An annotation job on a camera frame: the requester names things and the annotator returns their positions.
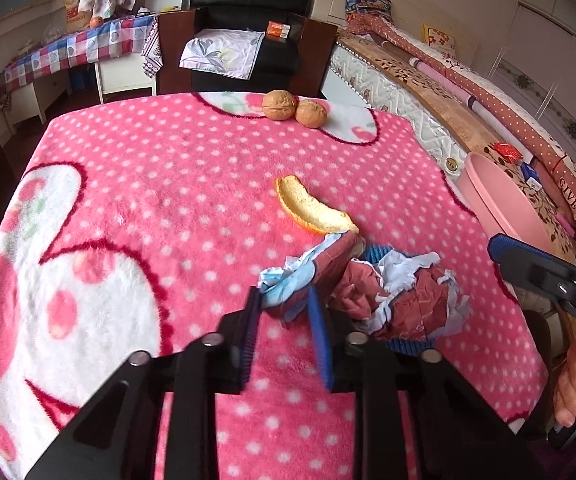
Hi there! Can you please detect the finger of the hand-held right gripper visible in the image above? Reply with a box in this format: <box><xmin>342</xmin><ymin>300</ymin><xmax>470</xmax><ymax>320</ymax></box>
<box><xmin>488</xmin><ymin>234</ymin><xmax>576</xmax><ymax>328</ymax></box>

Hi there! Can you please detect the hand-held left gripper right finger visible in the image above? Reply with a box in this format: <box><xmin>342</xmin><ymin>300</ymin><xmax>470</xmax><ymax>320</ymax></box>
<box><xmin>308</xmin><ymin>290</ymin><xmax>543</xmax><ymax>480</ymax></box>

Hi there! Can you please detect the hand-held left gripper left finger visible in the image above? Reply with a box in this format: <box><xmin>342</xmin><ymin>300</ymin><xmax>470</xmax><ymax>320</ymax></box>
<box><xmin>25</xmin><ymin>287</ymin><xmax>263</xmax><ymax>480</ymax></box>

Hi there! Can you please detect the pink plastic bin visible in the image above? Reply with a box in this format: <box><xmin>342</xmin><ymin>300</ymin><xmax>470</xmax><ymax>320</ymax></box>
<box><xmin>455</xmin><ymin>152</ymin><xmax>576</xmax><ymax>267</ymax></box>

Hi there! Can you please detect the maroon blue paper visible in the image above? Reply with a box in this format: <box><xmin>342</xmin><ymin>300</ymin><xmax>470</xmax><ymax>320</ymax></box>
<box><xmin>259</xmin><ymin>232</ymin><xmax>366</xmax><ymax>322</ymax></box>

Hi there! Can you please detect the large maroon paper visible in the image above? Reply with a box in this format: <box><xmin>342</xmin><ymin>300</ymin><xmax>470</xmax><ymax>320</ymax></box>
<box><xmin>328</xmin><ymin>249</ymin><xmax>471</xmax><ymax>344</ymax></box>

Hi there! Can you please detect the person's right hand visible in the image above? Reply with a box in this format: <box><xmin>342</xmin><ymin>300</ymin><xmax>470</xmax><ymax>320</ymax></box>
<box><xmin>555</xmin><ymin>327</ymin><xmax>576</xmax><ymax>427</ymax></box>

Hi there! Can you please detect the small blue packet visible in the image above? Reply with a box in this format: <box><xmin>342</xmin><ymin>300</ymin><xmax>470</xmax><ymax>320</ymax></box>
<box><xmin>520</xmin><ymin>160</ymin><xmax>543</xmax><ymax>191</ymax></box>

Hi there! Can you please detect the orange peel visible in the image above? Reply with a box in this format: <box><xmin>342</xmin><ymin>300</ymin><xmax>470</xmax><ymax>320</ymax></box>
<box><xmin>274</xmin><ymin>175</ymin><xmax>361</xmax><ymax>237</ymax></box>

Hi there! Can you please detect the pink dotted fleece blanket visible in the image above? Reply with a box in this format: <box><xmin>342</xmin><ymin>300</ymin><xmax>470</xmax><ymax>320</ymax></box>
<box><xmin>0</xmin><ymin>91</ymin><xmax>551</xmax><ymax>480</ymax></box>

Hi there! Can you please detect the rolled pink mat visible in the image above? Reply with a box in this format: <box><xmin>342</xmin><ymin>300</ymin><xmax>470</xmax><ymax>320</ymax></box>
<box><xmin>410</xmin><ymin>57</ymin><xmax>493</xmax><ymax>112</ymax></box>

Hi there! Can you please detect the white wardrobe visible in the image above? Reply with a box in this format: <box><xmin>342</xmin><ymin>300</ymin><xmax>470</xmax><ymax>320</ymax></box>
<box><xmin>478</xmin><ymin>0</ymin><xmax>576</xmax><ymax>181</ymax></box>

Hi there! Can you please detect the white quilted mattress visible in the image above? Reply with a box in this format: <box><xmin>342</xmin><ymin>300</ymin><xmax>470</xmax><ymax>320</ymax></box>
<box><xmin>328</xmin><ymin>42</ymin><xmax>468</xmax><ymax>171</ymax></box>

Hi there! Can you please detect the walnut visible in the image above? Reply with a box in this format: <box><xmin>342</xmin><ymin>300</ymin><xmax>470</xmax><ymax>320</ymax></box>
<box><xmin>295</xmin><ymin>99</ymin><xmax>329</xmax><ymax>128</ymax></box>
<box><xmin>262</xmin><ymin>90</ymin><xmax>297</xmax><ymax>122</ymax></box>

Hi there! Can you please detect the yellow floral cushion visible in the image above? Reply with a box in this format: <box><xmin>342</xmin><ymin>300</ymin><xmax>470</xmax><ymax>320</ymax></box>
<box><xmin>422</xmin><ymin>22</ymin><xmax>456</xmax><ymax>51</ymax></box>

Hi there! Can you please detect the white floral cloth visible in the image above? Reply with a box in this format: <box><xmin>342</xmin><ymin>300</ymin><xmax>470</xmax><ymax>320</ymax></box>
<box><xmin>179</xmin><ymin>29</ymin><xmax>266</xmax><ymax>81</ymax></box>

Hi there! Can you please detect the white desk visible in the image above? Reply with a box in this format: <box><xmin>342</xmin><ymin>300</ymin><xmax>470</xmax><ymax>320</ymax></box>
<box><xmin>5</xmin><ymin>52</ymin><xmax>157</xmax><ymax>133</ymax></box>

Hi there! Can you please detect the blue storage bin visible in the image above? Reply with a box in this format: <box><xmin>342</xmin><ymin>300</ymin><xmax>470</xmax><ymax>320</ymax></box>
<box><xmin>68</xmin><ymin>67</ymin><xmax>96</xmax><ymax>93</ymax></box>

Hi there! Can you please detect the colourful printed pillow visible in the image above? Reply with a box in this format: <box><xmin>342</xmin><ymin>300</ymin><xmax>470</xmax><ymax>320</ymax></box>
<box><xmin>344</xmin><ymin>0</ymin><xmax>393</xmax><ymax>17</ymax></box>

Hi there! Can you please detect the checkered cloth table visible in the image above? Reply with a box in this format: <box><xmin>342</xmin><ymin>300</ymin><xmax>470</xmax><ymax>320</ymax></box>
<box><xmin>0</xmin><ymin>12</ymin><xmax>165</xmax><ymax>111</ymax></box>

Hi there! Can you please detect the brown paper bag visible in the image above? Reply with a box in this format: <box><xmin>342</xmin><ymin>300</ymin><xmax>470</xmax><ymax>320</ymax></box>
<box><xmin>64</xmin><ymin>0</ymin><xmax>94</xmax><ymax>33</ymax></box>

